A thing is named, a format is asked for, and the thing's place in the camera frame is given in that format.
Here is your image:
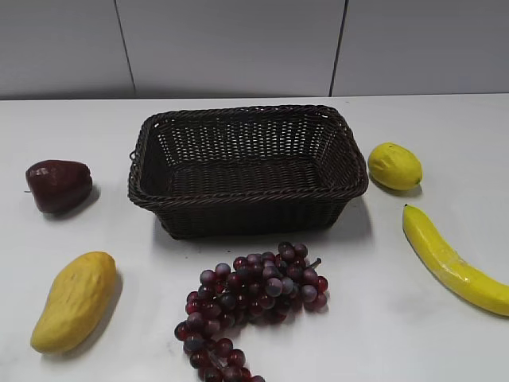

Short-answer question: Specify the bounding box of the yellow banana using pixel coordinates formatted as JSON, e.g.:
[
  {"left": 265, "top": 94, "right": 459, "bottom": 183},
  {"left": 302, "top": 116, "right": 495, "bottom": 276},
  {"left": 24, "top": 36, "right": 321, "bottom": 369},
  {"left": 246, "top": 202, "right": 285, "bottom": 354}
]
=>
[{"left": 402, "top": 205, "right": 508, "bottom": 317}]

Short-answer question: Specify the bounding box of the dark woven plastic basket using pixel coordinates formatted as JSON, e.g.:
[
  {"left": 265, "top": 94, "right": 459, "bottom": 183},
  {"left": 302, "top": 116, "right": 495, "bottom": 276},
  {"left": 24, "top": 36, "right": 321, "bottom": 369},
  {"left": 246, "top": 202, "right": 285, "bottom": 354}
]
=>
[{"left": 128, "top": 105, "right": 369, "bottom": 239}]

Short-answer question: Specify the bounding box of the purple grape bunch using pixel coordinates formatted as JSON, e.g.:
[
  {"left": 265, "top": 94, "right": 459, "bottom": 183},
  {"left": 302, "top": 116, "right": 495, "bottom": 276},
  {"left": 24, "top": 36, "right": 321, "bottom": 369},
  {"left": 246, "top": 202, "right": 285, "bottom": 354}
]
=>
[{"left": 174, "top": 241, "right": 328, "bottom": 381}]

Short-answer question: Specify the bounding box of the yellow lemon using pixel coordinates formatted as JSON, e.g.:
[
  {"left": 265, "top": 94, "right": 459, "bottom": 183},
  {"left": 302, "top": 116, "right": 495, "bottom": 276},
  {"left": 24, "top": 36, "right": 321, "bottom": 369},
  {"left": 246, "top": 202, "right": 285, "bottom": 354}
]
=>
[{"left": 367, "top": 142, "right": 423, "bottom": 191}]

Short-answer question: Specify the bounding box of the dark red apple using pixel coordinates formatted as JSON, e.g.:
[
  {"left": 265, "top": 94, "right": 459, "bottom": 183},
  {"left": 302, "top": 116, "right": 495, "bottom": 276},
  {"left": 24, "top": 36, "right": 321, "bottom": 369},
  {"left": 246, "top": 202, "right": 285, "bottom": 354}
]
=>
[{"left": 25, "top": 159, "right": 92, "bottom": 214}]

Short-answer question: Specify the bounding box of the yellow mango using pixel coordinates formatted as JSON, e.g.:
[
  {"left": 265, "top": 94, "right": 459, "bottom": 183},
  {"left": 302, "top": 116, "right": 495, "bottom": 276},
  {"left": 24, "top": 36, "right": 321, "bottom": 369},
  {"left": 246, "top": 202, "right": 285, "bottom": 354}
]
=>
[{"left": 30, "top": 251, "right": 117, "bottom": 354}]

